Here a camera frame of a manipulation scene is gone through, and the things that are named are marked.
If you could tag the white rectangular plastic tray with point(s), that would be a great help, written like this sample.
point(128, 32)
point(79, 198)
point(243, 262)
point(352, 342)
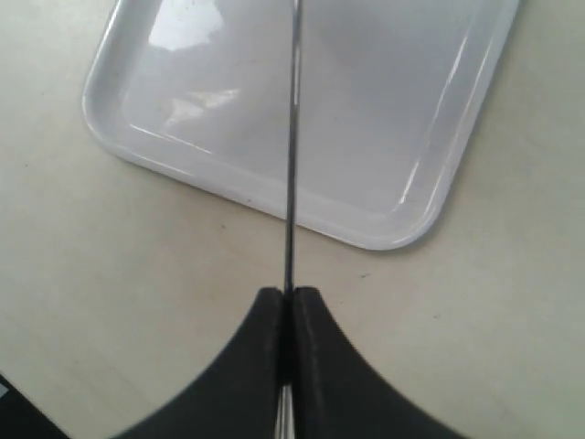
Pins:
point(199, 91)

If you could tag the thin metal skewer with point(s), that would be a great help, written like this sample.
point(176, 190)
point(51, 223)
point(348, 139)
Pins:
point(285, 427)

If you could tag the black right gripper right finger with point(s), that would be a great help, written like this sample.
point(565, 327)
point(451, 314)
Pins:
point(335, 391)

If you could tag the black table edge frame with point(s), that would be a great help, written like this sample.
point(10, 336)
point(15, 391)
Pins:
point(21, 419)

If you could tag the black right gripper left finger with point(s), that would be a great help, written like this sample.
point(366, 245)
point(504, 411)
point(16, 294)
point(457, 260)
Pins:
point(236, 396)

